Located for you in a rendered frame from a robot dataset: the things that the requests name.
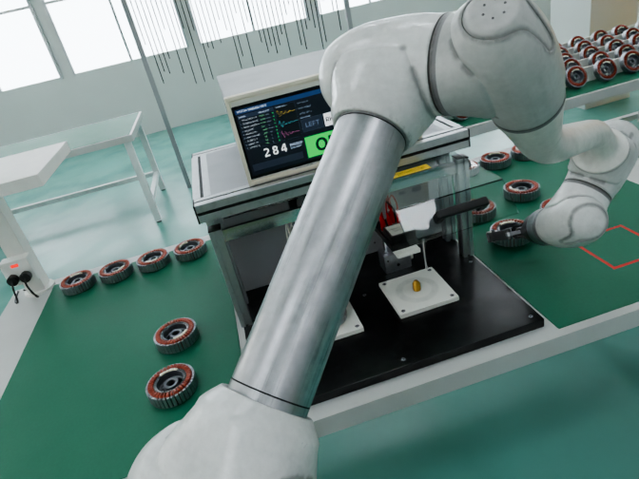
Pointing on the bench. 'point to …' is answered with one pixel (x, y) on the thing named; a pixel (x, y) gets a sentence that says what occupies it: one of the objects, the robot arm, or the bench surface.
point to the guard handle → (460, 208)
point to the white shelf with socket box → (32, 178)
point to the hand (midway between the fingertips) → (512, 232)
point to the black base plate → (362, 365)
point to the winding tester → (292, 77)
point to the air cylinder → (393, 261)
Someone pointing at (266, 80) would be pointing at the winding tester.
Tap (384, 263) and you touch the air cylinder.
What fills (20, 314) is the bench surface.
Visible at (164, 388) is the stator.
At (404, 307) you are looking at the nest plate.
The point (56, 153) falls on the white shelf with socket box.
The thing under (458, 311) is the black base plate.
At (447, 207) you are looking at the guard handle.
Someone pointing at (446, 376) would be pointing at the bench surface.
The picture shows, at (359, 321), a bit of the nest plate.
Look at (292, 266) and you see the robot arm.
